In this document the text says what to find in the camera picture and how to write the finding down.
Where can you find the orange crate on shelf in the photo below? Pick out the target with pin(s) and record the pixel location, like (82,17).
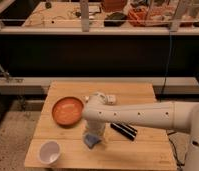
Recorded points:
(146,17)

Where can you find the white rectangular box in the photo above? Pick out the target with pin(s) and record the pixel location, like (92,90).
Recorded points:
(111,99)

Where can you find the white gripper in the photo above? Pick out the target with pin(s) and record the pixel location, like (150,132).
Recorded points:
(96,128)

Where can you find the white cup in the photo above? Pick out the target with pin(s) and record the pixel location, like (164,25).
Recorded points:
(49,152)

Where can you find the orange plate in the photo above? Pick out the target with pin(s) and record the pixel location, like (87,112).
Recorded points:
(67,111)

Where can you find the grey metal rail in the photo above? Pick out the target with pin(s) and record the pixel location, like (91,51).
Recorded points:
(40,85)

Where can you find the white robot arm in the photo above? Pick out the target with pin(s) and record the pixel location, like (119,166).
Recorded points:
(175,115)

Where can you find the wooden table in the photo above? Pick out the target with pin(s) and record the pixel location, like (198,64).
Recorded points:
(150,151)

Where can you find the black striped block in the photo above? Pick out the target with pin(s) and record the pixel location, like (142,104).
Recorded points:
(125,130)

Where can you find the black object on shelf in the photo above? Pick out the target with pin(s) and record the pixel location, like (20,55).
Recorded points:
(115,19)

